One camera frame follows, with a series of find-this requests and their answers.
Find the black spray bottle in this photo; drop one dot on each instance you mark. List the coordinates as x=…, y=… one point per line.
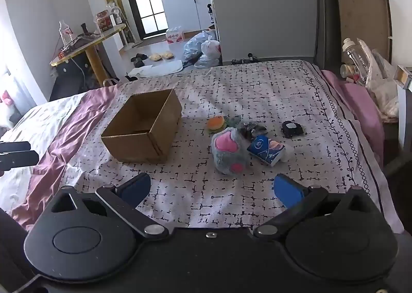
x=210, y=12

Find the black low cabinet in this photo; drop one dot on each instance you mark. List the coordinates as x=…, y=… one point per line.
x=67, y=82

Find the clear plastic bag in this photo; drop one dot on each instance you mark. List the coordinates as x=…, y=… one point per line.
x=206, y=62

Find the white kitchen cabinet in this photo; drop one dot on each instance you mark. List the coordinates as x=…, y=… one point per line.
x=186, y=8

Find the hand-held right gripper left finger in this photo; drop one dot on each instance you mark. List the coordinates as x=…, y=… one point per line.
x=136, y=188

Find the white bed sheet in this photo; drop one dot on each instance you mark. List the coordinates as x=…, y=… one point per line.
x=35, y=119

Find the round gold-rimmed table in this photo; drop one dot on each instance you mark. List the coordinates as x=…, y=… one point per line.
x=96, y=40

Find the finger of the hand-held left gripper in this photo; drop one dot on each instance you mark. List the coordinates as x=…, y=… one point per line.
x=19, y=160
x=16, y=147

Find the red snack box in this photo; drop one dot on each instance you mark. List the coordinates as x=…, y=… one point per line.
x=103, y=22

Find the dark upright board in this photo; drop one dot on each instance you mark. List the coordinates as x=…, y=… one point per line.
x=326, y=23

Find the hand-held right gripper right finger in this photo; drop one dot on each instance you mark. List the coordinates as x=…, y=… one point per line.
x=288, y=191

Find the pink quilt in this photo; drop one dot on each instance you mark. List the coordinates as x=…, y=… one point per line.
x=64, y=138

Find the bluish plastic bag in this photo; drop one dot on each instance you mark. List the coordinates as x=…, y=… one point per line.
x=194, y=46

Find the white standing fan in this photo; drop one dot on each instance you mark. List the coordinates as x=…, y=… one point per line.
x=115, y=11

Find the small white cloth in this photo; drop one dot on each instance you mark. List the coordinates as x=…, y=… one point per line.
x=287, y=152

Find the pack of water bottles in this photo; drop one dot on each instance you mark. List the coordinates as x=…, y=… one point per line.
x=174, y=35

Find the brown wooden headboard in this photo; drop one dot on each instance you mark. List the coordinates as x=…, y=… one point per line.
x=363, y=16

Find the white floor mat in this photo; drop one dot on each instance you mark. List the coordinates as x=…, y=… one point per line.
x=157, y=69

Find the white black patterned blanket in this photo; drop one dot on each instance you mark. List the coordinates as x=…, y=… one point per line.
x=241, y=87

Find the blue tissue pack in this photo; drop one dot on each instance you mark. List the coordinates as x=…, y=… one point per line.
x=265, y=150

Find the small white drink bottle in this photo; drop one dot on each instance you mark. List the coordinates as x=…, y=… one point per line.
x=348, y=71

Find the pink pillow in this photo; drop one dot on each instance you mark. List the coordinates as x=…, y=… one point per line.
x=360, y=100

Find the grey pink paw plush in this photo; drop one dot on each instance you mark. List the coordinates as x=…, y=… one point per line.
x=228, y=151

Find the crumpled white plastic bag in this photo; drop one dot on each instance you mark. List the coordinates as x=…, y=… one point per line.
x=384, y=84

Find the pink plush toy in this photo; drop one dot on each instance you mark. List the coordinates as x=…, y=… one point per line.
x=4, y=97

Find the clear bottle with white cap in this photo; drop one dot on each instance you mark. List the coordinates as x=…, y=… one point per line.
x=354, y=56

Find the burger plush toy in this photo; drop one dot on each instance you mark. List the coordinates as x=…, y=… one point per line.
x=215, y=124

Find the grey sneaker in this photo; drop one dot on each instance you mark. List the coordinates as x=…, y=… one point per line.
x=237, y=61
x=251, y=58

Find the yellow slipper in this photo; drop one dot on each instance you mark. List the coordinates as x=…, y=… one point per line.
x=167, y=54
x=155, y=56

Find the green plush toy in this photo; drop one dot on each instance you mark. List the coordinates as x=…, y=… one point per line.
x=234, y=121

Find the clear plastic bottle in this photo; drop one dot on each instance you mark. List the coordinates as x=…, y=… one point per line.
x=65, y=32

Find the dark clothes pile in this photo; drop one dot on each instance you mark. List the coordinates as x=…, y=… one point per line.
x=130, y=78

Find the pair of black slippers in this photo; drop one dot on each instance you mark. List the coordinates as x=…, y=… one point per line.
x=138, y=60

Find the brown cardboard box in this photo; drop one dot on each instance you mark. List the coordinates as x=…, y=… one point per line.
x=138, y=146

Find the white handbag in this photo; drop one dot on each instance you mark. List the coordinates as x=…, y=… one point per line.
x=110, y=81

